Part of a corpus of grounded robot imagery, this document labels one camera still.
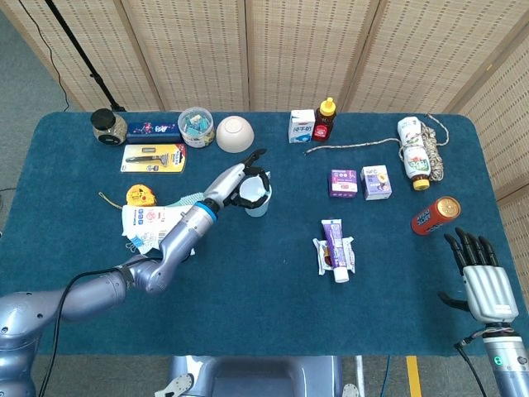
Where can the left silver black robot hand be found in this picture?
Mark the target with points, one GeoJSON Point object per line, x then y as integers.
{"type": "Point", "coordinates": [227, 184]}

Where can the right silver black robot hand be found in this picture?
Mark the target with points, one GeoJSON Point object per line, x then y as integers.
{"type": "Point", "coordinates": [489, 289]}

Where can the purple white toothpaste tube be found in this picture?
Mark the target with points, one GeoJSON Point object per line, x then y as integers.
{"type": "Point", "coordinates": [336, 252]}

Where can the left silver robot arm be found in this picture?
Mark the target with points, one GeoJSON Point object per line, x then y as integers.
{"type": "Point", "coordinates": [91, 293]}

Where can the light blue plastic cup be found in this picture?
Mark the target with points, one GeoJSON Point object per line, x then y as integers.
{"type": "Point", "coordinates": [257, 210]}

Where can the beige upturned bowl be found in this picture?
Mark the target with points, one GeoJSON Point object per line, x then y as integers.
{"type": "Point", "coordinates": [234, 134]}

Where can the clear jar of clips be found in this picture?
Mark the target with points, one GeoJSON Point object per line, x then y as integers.
{"type": "Point", "coordinates": [196, 128]}

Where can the razor in yellow blister pack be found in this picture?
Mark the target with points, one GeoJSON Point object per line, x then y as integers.
{"type": "Point", "coordinates": [153, 159]}

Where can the yellow tape measure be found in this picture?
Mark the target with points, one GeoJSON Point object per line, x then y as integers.
{"type": "Point", "coordinates": [140, 195]}

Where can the navy blue rectangular box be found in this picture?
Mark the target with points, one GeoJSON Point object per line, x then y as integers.
{"type": "Point", "coordinates": [153, 131]}

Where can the red drink can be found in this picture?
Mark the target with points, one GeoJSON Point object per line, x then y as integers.
{"type": "Point", "coordinates": [432, 219]}

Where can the white blue milk carton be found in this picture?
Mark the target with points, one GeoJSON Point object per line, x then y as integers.
{"type": "Point", "coordinates": [301, 129]}

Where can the white wet wipes pack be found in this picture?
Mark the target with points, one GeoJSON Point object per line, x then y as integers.
{"type": "Point", "coordinates": [142, 219]}

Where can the blue binder clip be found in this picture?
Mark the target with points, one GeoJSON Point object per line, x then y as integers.
{"type": "Point", "coordinates": [134, 242]}

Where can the honey bear bottle yellow cap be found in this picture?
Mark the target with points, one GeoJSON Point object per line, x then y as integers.
{"type": "Point", "coordinates": [324, 124]}

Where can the yellow floor tape strip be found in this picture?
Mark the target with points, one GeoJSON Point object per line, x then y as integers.
{"type": "Point", "coordinates": [414, 376]}

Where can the purple cardboard box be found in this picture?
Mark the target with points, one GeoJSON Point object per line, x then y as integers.
{"type": "Point", "coordinates": [343, 184]}

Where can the white snack packet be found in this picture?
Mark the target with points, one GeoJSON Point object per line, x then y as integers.
{"type": "Point", "coordinates": [320, 254]}

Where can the blue table cloth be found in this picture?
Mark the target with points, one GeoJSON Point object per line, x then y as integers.
{"type": "Point", "coordinates": [264, 306]}

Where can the glass jar with black lid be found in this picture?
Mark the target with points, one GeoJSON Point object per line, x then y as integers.
{"type": "Point", "coordinates": [106, 128]}

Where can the bamboo folding screen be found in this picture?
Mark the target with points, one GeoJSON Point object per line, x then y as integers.
{"type": "Point", "coordinates": [297, 54]}

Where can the white purple juice carton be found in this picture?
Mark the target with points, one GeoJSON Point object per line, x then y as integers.
{"type": "Point", "coordinates": [375, 184]}

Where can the white label bottle yellow cap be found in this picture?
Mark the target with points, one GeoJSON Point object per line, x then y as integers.
{"type": "Point", "coordinates": [415, 159]}

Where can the black tripod stand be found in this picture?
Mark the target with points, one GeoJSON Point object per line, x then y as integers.
{"type": "Point", "coordinates": [84, 62]}

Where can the silver robot torso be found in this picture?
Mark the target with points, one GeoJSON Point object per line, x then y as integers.
{"type": "Point", "coordinates": [256, 378]}

